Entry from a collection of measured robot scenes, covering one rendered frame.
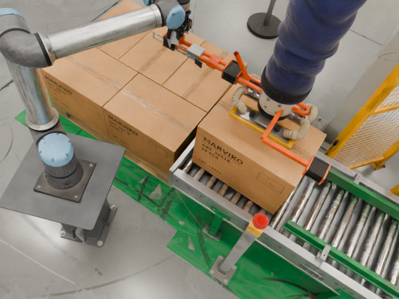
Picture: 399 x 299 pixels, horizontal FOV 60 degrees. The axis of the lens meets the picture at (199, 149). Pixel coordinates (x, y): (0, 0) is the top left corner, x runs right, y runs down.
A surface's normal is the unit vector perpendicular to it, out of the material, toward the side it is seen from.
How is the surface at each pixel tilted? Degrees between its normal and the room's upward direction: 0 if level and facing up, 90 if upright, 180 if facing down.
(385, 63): 90
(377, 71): 90
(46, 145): 7
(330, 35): 80
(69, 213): 0
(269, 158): 0
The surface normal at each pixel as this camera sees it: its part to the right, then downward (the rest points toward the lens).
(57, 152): 0.21, -0.45
